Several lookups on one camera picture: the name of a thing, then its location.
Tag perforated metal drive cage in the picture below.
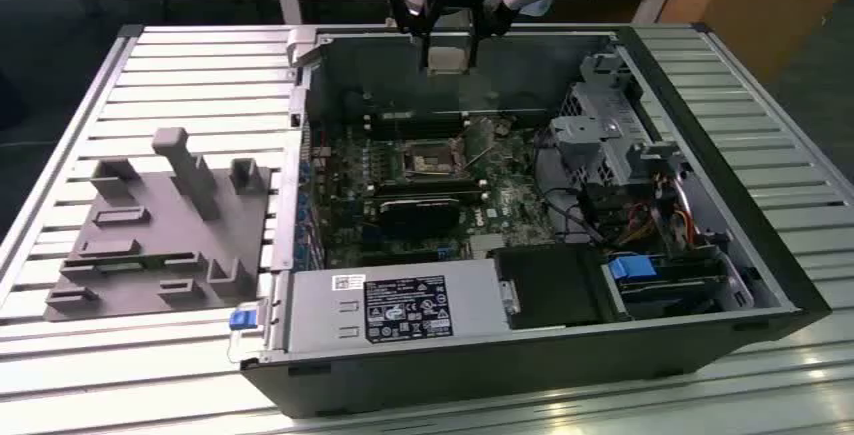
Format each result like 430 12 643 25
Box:
544 52 692 187

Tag green motherboard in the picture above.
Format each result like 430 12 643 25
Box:
306 113 560 269

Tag grey power supply unit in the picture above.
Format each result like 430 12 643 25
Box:
261 267 520 356

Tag CPU socket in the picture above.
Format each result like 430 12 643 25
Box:
397 139 464 178

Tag wire locking lever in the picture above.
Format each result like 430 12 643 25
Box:
464 142 497 166

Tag black graphics card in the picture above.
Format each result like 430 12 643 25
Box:
374 193 464 245

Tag black drive box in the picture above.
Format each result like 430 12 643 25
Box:
488 243 621 332

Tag yellow power wires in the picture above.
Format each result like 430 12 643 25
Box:
616 222 659 249

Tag black open PC case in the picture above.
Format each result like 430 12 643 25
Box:
237 23 833 419

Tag orange power wires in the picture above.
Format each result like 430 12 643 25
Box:
669 207 709 251

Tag grey plastic bracket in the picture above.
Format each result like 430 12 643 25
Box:
636 142 683 177
550 116 620 166
577 53 627 82

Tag grey parts rack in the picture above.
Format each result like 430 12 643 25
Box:
39 126 281 325

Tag blue case latch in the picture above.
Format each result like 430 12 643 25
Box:
228 304 260 332

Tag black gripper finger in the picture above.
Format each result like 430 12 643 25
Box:
382 0 446 72
465 0 516 70

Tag wooden cabinet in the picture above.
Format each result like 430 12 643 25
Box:
656 0 854 85

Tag silver CPU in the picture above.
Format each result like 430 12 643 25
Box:
425 46 472 76

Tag silver chipset heat sink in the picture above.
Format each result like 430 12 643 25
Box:
468 234 504 258

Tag hard disk in blue carrier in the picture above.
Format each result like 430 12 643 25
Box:
601 252 735 320

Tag black cable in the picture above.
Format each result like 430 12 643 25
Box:
537 184 609 249

